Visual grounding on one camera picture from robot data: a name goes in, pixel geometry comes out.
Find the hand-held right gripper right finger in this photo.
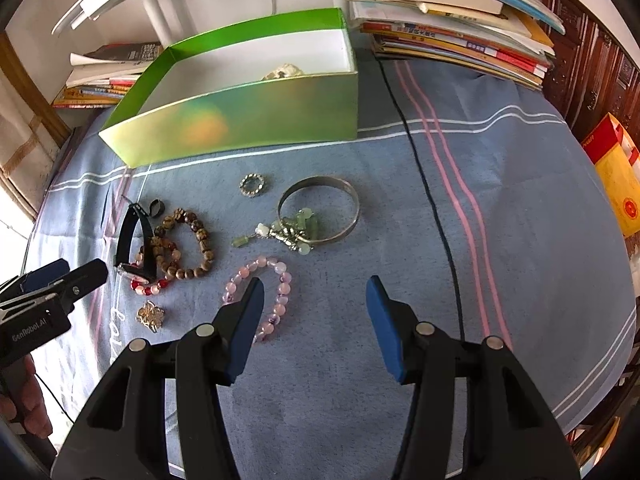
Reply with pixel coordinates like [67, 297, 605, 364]
[366, 276, 583, 480]

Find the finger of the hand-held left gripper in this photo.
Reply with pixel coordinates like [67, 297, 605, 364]
[46, 259, 110, 314]
[0, 259, 71, 307]

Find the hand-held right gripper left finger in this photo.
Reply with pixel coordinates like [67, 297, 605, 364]
[50, 277, 266, 480]

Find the pink bead bracelet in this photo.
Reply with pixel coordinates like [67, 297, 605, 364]
[221, 256, 293, 343]

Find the black wristwatch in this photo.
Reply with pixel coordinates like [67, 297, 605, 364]
[114, 203, 156, 283]

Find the red bead bracelet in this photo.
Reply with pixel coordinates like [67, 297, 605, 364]
[131, 240, 181, 297]

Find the brown wooden bead bracelet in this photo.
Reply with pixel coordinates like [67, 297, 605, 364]
[150, 208, 213, 281]

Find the jade and silver charm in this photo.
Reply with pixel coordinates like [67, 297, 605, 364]
[231, 207, 321, 256]

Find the crystal bead ring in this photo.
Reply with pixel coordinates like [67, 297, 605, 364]
[239, 173, 271, 198]

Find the silver bangle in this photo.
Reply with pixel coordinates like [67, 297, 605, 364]
[277, 176, 361, 246]

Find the green cardboard box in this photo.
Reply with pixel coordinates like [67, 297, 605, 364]
[98, 8, 360, 168]

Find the person's left hand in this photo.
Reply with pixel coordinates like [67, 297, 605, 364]
[0, 352, 54, 439]

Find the gold flower brooch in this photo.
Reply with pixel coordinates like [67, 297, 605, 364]
[136, 301, 166, 333]

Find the blue striped cloth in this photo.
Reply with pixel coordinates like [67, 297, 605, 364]
[22, 57, 626, 480]

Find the small book stack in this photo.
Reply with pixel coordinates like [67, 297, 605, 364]
[52, 42, 165, 109]

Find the pale gold brooch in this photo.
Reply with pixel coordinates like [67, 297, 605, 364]
[261, 62, 305, 81]

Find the red and yellow box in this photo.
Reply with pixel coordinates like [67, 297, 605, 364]
[580, 112, 640, 238]

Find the tall messy book stack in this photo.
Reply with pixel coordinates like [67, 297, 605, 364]
[340, 0, 566, 92]

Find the dark wooden cabinet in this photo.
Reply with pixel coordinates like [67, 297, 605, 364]
[500, 0, 640, 146]

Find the wooden door frame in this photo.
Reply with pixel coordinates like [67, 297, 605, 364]
[0, 30, 72, 150]

